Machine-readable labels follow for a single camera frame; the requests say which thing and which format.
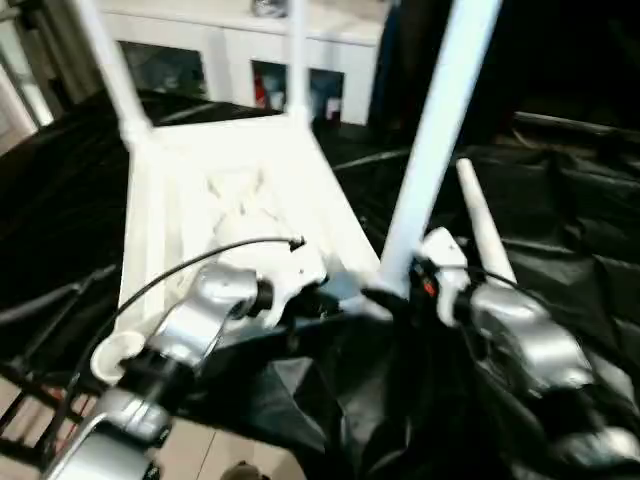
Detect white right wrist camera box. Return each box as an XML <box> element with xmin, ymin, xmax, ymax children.
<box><xmin>418</xmin><ymin>227</ymin><xmax>473</xmax><ymax>327</ymax></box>

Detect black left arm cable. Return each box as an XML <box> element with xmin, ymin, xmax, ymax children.
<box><xmin>58</xmin><ymin>236</ymin><xmax>307</xmax><ymax>423</ymax></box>

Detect dark grey bar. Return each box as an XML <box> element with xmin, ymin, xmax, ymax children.
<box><xmin>513</xmin><ymin>111</ymin><xmax>640</xmax><ymax>138</ymax></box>

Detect black robot left foot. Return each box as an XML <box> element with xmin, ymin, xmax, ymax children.
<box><xmin>220</xmin><ymin>462</ymin><xmax>265</xmax><ymax>480</ymax></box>

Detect white plastic table leg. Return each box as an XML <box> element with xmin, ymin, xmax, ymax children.
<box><xmin>284</xmin><ymin>0</ymin><xmax>314</xmax><ymax>123</ymax></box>
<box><xmin>454</xmin><ymin>157</ymin><xmax>520</xmax><ymax>287</ymax></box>
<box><xmin>376</xmin><ymin>0</ymin><xmax>503</xmax><ymax>297</ymax></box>
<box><xmin>73</xmin><ymin>0</ymin><xmax>157</xmax><ymax>147</ymax></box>

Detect black mat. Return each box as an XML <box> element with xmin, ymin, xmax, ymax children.
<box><xmin>0</xmin><ymin>88</ymin><xmax>640</xmax><ymax>480</ymax></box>

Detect grey metal rack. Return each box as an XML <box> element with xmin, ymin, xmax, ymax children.
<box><xmin>0</xmin><ymin>0</ymin><xmax>73</xmax><ymax>113</ymax></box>

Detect shiny silver ornament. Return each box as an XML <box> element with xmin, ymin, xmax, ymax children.
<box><xmin>250</xmin><ymin>0</ymin><xmax>291</xmax><ymax>19</ymax></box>

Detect black folding table frame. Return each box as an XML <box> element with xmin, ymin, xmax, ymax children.
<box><xmin>0</xmin><ymin>264</ymin><xmax>123</xmax><ymax>473</ymax></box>

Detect white glass-door cabinet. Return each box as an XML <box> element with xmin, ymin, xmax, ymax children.
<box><xmin>98</xmin><ymin>0</ymin><xmax>387</xmax><ymax>127</ymax></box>

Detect white plastic table top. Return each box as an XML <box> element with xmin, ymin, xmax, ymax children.
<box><xmin>88</xmin><ymin>110</ymin><xmax>397</xmax><ymax>387</ymax></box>

